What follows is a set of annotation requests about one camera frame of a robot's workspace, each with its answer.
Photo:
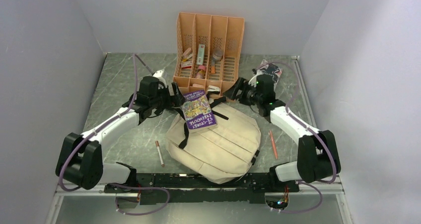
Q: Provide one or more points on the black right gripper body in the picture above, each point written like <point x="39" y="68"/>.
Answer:
<point x="249" y="95"/>

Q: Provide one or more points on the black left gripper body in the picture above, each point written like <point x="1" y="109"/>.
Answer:
<point x="165" y="101"/>

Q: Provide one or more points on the purple Treehouse book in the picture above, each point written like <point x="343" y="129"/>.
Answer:
<point x="197" y="111"/>

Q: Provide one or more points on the Little Women floral book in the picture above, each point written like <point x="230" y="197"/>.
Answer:
<point x="267" y="68"/>

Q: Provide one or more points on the beige canvas backpack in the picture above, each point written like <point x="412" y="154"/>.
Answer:
<point x="220" y="153"/>

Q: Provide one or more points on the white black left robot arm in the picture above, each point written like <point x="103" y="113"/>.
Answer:
<point x="81" y="160"/>

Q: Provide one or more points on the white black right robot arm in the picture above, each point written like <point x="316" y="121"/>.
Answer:
<point x="317" y="157"/>

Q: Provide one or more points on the red white small box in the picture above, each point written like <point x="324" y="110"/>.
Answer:
<point x="186" y="59"/>

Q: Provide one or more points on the pink tape roll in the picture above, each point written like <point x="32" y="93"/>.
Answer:
<point x="201" y="72"/>

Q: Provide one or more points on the grey glue stick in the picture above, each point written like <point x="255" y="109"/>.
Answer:
<point x="216" y="57"/>

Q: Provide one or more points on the white brown marker pen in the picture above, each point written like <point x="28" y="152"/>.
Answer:
<point x="160" y="153"/>

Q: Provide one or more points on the teal white box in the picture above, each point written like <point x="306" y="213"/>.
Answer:
<point x="200" y="54"/>

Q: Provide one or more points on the orange plastic desk organizer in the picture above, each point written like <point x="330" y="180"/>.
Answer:
<point x="215" y="31"/>

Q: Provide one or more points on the orange pencil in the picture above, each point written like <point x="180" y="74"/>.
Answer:
<point x="273" y="144"/>

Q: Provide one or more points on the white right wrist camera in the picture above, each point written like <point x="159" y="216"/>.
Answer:
<point x="254" y="80"/>

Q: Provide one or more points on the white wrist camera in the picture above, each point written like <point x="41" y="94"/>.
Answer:
<point x="161" y="75"/>
<point x="254" y="80"/>

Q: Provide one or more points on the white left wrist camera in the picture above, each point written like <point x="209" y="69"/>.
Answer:
<point x="161" y="75"/>

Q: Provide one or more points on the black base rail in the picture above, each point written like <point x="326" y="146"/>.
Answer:
<point x="194" y="188"/>

